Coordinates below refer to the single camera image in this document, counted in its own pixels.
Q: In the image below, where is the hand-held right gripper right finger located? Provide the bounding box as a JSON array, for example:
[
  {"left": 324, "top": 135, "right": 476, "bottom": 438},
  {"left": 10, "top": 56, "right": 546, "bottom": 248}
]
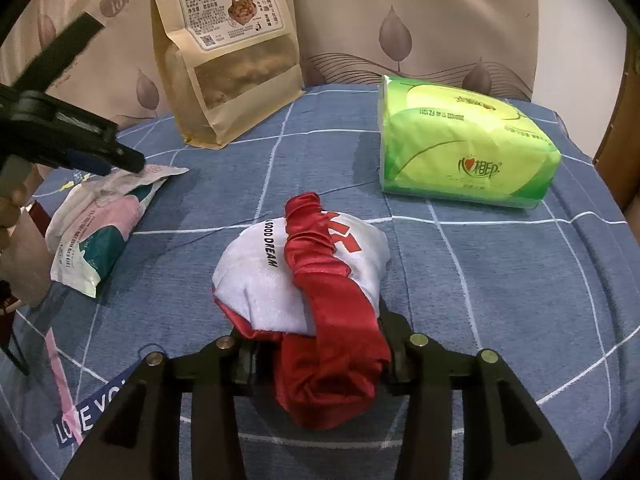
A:
[{"left": 377, "top": 310, "right": 583, "bottom": 480}]

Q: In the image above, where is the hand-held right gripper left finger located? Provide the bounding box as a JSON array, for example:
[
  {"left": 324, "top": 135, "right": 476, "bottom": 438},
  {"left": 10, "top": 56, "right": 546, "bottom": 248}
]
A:
[{"left": 60, "top": 336, "right": 274, "bottom": 480}]

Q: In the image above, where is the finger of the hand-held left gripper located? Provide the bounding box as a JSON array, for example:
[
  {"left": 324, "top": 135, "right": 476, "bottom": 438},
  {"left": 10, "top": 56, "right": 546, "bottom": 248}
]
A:
[
  {"left": 47, "top": 102, "right": 147, "bottom": 177},
  {"left": 15, "top": 11, "right": 107, "bottom": 93}
]

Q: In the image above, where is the white and pink soft packet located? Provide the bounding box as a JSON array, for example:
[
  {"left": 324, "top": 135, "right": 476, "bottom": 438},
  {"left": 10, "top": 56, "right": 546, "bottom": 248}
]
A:
[{"left": 46, "top": 162, "right": 191, "bottom": 299}]

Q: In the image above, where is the red and white cloth pouch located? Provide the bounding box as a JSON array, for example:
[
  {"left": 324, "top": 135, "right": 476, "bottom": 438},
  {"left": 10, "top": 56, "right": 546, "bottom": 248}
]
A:
[{"left": 212, "top": 191, "right": 393, "bottom": 432}]

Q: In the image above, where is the person's left hand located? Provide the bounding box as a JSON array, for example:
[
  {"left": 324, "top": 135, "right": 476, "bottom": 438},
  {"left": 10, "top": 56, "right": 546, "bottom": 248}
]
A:
[{"left": 0, "top": 194, "right": 52, "bottom": 308}]

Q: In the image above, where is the blue plaid blanket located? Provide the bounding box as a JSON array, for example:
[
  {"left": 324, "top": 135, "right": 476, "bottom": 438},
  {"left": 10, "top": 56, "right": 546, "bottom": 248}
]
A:
[{"left": 0, "top": 82, "right": 640, "bottom": 480}]

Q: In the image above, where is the kraft paper snack bag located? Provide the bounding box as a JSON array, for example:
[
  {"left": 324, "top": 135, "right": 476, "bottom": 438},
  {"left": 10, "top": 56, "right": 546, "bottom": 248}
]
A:
[{"left": 140, "top": 0, "right": 307, "bottom": 151}]

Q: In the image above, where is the green tissue pack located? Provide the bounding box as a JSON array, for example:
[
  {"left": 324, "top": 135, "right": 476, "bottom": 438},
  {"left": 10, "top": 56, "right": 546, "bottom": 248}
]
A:
[{"left": 377, "top": 74, "right": 562, "bottom": 212}]

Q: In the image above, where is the brown wooden furniture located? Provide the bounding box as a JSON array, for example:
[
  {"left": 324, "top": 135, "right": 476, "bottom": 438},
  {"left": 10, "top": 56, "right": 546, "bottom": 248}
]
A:
[{"left": 592, "top": 95, "right": 640, "bottom": 211}]

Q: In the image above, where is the beige leaf-print fabric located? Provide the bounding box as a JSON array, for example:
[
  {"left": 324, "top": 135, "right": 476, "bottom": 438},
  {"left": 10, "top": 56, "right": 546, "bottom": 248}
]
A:
[{"left": 0, "top": 0, "right": 539, "bottom": 147}]

